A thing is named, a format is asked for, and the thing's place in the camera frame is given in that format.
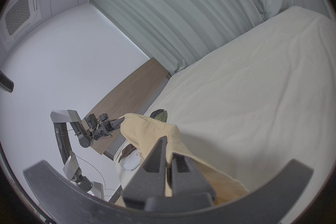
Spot white ceiling air conditioner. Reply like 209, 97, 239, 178
0, 0, 41, 43

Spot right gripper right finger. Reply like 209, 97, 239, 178
168, 153, 217, 205

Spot tan shorts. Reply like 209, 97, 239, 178
120, 113, 249, 208

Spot green garment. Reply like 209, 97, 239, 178
155, 111, 168, 124

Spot brown garment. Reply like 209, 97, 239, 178
119, 143, 141, 163

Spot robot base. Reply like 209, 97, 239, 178
86, 180, 106, 201

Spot white garment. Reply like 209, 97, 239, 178
115, 139, 143, 171

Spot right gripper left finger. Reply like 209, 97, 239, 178
123, 136, 168, 210

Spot bed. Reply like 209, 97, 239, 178
85, 6, 336, 208

